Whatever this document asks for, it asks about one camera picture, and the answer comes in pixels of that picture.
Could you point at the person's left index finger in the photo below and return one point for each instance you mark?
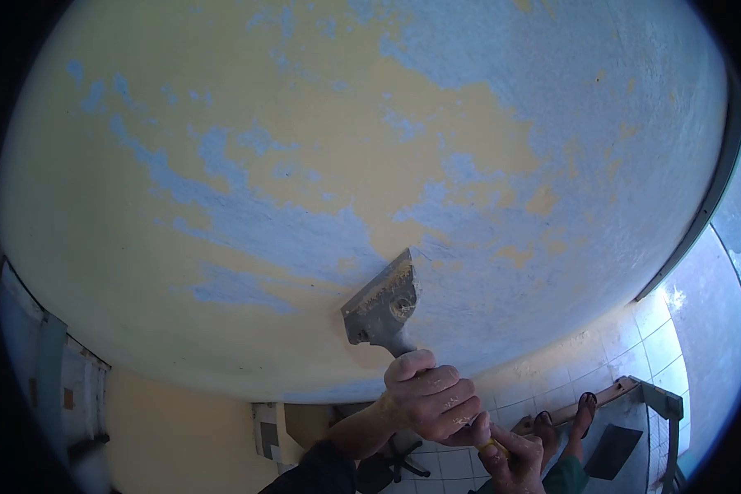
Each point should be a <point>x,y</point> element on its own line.
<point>407,363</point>

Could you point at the person's right fingers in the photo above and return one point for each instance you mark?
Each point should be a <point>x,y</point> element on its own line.
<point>493,463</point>

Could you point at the person's left little finger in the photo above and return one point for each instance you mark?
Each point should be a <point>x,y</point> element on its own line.
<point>464,412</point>

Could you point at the dark floor mat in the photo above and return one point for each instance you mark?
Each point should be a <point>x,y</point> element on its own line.
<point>614,451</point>

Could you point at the person's left middle finger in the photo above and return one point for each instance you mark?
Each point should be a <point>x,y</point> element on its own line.
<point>438,378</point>

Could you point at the person's left ring finger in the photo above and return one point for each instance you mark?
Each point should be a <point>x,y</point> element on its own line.
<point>454,395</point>

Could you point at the grey metal frame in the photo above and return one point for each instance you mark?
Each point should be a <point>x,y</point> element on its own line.
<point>664,404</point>

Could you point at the person's right hand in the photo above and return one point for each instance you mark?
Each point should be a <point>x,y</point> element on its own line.
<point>518,460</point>

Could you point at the person's legs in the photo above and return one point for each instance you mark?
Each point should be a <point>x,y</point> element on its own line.
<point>565,432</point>

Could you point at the person's body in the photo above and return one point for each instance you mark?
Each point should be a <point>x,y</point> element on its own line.
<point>312,475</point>

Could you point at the black swivel chair base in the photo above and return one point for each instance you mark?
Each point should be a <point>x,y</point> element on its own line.
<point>395,463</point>

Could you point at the person's left hand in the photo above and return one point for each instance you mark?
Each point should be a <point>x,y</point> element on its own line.
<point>423,401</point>

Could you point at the person's right thumb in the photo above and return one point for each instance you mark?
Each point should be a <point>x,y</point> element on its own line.
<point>472,433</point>

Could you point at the brown cardboard box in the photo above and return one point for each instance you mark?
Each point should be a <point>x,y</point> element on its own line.
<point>305,426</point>

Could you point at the wooden plank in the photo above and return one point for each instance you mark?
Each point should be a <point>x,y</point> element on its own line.
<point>611,394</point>

